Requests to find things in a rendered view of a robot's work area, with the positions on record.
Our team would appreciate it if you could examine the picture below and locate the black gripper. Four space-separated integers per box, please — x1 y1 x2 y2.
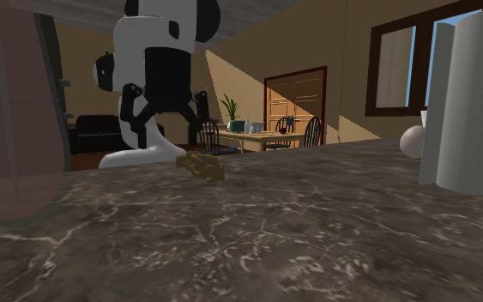
119 45 211 150

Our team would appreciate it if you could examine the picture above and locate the black spindle chair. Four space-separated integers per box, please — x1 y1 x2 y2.
198 119 222 156
302 115 323 148
265 115 296 151

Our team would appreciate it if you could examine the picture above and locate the black sofa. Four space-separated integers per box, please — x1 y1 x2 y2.
68 114 166 155

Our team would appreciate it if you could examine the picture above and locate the wooden dining table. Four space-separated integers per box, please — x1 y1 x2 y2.
217 93 308 154

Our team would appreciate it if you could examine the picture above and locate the dark door with hinges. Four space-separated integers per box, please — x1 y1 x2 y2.
33 11 74 173

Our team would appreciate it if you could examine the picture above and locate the brown panelled door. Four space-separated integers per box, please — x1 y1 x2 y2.
263 65 329 146

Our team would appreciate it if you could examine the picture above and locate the pink translucent container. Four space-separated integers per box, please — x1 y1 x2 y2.
0 0 65 221

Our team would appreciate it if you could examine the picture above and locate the dark framed window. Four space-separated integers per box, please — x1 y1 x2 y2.
365 0 483 118

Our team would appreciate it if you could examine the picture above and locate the white ball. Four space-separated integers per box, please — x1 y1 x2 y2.
399 124 427 160

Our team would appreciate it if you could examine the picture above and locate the tall white slab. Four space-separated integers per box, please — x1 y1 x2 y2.
418 22 456 187

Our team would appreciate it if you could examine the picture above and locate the white paper towel roll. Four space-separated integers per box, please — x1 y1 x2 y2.
434 5 483 197

